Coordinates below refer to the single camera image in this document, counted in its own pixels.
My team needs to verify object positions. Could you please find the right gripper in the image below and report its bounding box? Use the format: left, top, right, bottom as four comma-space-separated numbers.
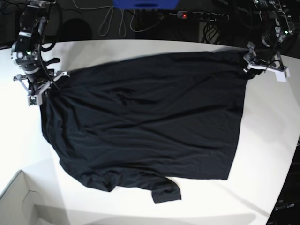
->
24, 69, 51, 90

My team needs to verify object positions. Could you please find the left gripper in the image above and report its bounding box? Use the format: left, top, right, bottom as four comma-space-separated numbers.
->
252, 50, 277, 68

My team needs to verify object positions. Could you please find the black t-shirt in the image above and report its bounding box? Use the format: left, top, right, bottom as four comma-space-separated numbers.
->
40, 51, 253, 203

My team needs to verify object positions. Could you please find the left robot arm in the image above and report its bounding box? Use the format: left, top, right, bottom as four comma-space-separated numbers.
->
244, 0, 295, 72

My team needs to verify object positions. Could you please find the blue box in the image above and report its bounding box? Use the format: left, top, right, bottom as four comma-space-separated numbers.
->
113, 0, 180, 10

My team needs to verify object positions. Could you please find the white cardboard box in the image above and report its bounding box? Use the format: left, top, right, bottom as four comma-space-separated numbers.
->
0, 170, 71, 225

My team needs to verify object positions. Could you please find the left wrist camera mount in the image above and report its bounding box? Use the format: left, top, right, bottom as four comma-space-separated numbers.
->
243, 42, 291, 83

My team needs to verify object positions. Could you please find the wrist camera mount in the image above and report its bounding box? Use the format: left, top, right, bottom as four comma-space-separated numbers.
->
13, 71, 70, 106
243, 42, 291, 83

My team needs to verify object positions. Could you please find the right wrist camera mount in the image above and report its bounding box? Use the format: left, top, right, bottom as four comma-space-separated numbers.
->
13, 71, 70, 106

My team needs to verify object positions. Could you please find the white power strip red switch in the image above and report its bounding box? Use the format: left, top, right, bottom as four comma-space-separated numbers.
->
176, 11, 230, 23

